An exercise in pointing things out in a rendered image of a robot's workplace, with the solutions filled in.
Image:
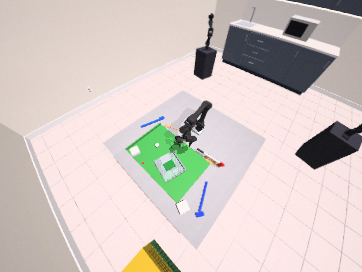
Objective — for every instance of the green putting mat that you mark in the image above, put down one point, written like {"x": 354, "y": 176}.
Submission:
{"x": 194, "y": 163}

